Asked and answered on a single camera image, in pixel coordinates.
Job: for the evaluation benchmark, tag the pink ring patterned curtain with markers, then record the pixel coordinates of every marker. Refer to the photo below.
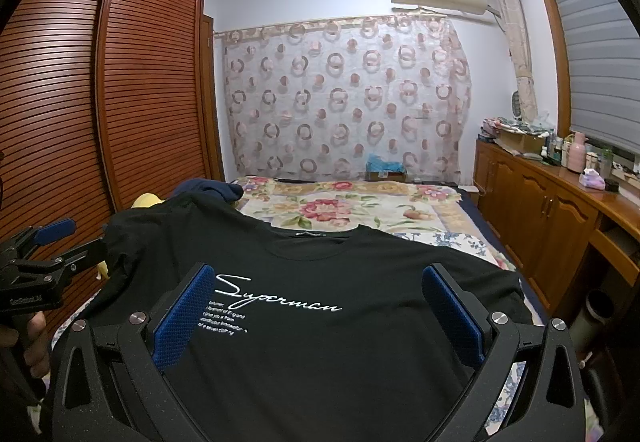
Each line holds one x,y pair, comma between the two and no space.
321,100

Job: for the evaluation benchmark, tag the lilac cloth bundle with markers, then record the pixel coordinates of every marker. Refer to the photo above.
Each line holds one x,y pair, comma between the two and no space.
591,179

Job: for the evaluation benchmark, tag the brown louvered wardrobe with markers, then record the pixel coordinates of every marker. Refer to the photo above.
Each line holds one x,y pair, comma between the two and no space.
102,101

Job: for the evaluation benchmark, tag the navy blue folded garment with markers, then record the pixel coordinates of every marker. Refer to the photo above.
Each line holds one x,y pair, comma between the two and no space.
208,190

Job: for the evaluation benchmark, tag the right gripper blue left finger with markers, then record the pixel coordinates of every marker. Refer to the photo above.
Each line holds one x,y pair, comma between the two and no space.
110,383

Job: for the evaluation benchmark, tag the yellow plush item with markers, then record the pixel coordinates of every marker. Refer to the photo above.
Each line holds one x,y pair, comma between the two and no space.
146,200

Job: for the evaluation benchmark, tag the blue floral white bedspread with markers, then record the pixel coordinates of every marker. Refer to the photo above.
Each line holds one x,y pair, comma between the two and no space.
474,246

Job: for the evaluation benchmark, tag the cardboard box with blue items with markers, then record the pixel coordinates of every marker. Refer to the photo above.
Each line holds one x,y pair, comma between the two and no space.
377,169

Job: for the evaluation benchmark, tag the small grey desk fan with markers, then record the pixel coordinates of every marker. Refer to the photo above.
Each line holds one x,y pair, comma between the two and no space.
516,105

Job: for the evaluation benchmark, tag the grey window roller blind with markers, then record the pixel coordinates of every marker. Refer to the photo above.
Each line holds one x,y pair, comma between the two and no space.
602,48

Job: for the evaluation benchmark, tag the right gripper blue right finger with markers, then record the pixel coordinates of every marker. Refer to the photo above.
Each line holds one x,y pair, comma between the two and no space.
548,404

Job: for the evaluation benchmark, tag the person's left hand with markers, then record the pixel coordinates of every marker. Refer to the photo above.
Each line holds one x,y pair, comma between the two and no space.
36,353

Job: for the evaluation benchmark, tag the pink thermos bottle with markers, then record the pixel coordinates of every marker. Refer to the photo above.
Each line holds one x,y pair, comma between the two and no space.
576,160

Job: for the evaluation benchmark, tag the cardboard box on sideboard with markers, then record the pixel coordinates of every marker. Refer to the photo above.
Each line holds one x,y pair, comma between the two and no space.
519,143

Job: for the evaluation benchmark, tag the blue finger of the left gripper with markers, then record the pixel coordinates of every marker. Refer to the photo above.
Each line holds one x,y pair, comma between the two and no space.
26,242
77,260

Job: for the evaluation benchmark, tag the beige tied side curtain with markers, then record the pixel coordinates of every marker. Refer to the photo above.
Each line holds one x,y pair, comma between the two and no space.
514,24

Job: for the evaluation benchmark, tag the black printed t-shirt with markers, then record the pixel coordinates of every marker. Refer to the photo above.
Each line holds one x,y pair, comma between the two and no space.
306,338

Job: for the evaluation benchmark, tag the wooden sideboard cabinet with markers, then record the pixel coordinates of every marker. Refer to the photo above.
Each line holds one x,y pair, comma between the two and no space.
571,244

